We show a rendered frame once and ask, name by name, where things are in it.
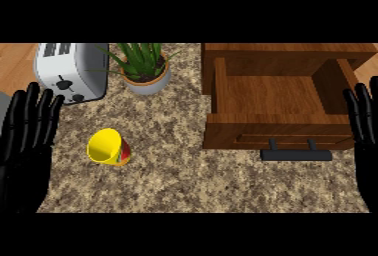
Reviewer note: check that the green potted plant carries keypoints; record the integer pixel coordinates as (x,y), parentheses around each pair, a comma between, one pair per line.
(143,68)

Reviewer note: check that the yellow cup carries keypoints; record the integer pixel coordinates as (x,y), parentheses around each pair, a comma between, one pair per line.
(107,147)

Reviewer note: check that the white toaster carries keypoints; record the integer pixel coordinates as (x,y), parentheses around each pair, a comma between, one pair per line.
(70,71)

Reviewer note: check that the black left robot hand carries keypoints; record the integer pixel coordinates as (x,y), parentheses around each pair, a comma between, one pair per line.
(23,140)

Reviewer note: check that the wooden drawer cabinet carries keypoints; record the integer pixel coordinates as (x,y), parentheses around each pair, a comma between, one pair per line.
(289,61)

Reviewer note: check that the open wooden drawer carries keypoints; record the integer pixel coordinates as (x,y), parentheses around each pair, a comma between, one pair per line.
(277,110)

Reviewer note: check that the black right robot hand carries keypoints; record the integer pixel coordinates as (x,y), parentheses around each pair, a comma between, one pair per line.
(364,140)

